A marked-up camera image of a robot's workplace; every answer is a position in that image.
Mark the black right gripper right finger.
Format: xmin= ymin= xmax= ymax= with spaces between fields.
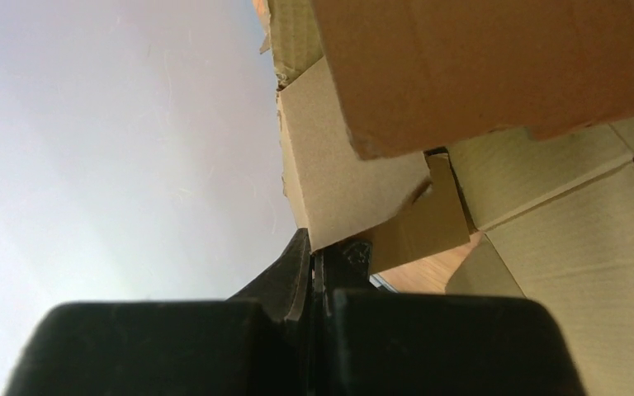
xmin=314 ymin=242 xmax=586 ymax=395

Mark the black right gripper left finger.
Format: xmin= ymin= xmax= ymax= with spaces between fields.
xmin=6 ymin=229 xmax=313 ymax=395

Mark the small brown cardboard box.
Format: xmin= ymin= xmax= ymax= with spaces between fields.
xmin=254 ymin=1 xmax=634 ymax=395

